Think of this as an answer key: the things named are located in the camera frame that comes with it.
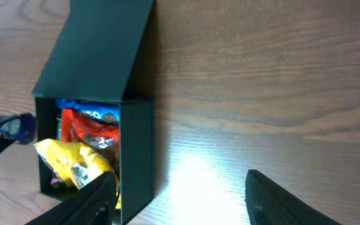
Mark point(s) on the blue Oreo cookie pack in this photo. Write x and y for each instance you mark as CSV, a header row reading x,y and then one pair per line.
x,y
103,112

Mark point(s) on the dark green gift box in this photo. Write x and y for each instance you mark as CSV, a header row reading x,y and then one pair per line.
x,y
92,60

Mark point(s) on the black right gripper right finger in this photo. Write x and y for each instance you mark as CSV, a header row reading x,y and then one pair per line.
x,y
269,203

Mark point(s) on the green red candy bar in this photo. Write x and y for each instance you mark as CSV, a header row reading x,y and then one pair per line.
x,y
58,134

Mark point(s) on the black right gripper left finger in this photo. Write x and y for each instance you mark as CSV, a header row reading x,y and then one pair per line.
x,y
95,204

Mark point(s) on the yellow Hacks candy bag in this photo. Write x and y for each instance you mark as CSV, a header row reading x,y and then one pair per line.
x,y
76,164

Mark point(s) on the dark blue red candy bar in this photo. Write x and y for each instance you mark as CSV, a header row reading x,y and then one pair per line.
x,y
22,130

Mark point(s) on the red Hacks candy bag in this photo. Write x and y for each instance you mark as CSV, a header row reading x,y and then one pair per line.
x,y
89,134

